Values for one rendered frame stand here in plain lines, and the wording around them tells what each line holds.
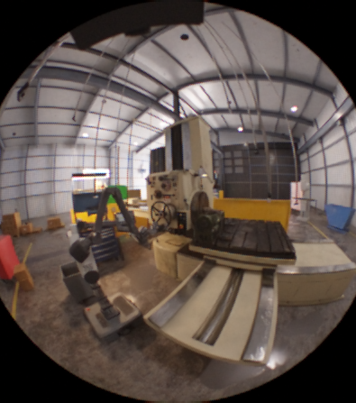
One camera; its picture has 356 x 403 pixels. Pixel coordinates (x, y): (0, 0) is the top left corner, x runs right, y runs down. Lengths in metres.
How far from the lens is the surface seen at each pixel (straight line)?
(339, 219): 6.47
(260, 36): 7.23
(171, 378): 1.65
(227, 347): 1.00
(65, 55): 8.96
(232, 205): 3.89
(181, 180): 1.65
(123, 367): 1.75
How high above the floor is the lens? 1.64
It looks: 7 degrees down
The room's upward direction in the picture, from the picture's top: 2 degrees counter-clockwise
